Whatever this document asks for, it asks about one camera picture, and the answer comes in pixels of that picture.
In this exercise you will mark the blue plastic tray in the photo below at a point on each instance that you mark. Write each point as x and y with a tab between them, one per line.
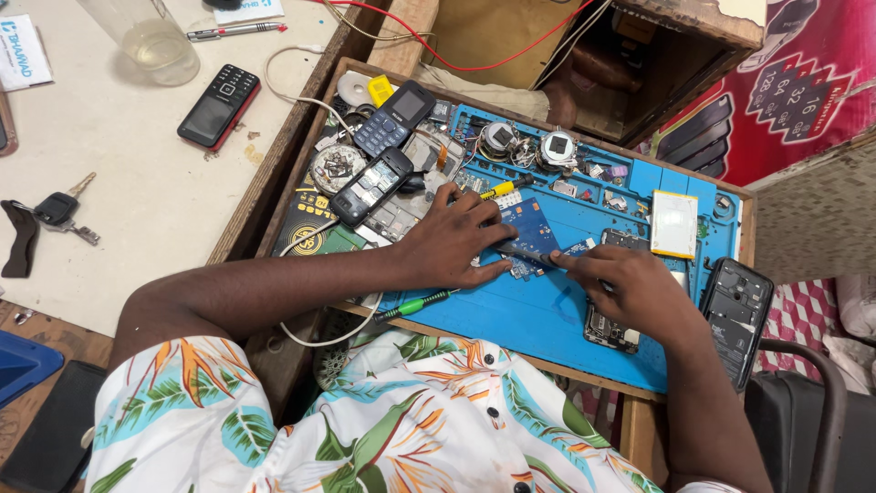
24	366

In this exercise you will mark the floral print shirt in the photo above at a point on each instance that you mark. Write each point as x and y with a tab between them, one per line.
342	424

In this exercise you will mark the blue silicone repair mat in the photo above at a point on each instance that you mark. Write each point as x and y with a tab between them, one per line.
540	322

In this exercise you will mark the black and yellow printed box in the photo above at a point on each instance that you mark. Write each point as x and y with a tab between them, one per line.
304	219

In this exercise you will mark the white plastic disc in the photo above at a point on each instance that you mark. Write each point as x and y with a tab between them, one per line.
354	89

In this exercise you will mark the dark blue keypad phone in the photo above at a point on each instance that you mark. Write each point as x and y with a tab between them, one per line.
393	120

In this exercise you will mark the red and black keypad phone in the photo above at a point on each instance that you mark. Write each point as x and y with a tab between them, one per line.
219	106

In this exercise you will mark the person's right hand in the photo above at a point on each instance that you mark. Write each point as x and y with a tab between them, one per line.
633	291

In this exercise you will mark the white printed card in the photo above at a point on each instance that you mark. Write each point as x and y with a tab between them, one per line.
20	55

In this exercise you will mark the grey phone frame parts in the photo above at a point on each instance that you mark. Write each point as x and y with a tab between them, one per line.
431	154

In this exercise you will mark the black smartphone without back cover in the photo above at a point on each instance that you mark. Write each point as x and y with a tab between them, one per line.
736	322

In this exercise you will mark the wooden box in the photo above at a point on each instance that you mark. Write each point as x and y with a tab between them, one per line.
650	61

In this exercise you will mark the red printed poster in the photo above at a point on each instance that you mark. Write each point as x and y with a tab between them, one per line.
787	89

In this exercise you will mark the person's left hand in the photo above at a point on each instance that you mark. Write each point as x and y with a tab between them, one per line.
445	239

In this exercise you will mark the white flat battery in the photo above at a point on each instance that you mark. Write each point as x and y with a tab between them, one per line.
674	224

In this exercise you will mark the small yellow plastic part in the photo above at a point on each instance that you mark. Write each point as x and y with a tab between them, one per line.
380	90

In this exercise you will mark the blue circuit board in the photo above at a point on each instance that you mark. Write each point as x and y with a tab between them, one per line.
530	229

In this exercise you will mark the beige cloth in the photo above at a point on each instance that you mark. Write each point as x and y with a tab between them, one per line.
479	92

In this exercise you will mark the black chair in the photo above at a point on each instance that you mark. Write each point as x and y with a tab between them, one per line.
814	424

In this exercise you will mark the green circuit board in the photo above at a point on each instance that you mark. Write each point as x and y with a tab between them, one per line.
345	241

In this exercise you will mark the pink checked cloth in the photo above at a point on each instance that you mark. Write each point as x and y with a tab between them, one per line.
797	328

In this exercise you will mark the silver pen with red tip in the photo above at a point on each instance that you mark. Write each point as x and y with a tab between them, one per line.
233	31

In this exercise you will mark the clear drinking glass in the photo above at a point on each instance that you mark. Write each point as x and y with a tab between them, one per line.
154	44

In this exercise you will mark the round tin of screws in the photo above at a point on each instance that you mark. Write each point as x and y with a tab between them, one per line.
337	168

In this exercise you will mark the white paper sheet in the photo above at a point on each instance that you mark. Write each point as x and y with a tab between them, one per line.
250	10

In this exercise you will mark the opened smartphone with bare board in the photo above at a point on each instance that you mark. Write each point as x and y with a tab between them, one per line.
606	332

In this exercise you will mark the wooden work tray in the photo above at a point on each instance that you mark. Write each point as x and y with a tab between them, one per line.
301	171

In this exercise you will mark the black metal screwdriver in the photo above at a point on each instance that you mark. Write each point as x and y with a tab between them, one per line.
523	252

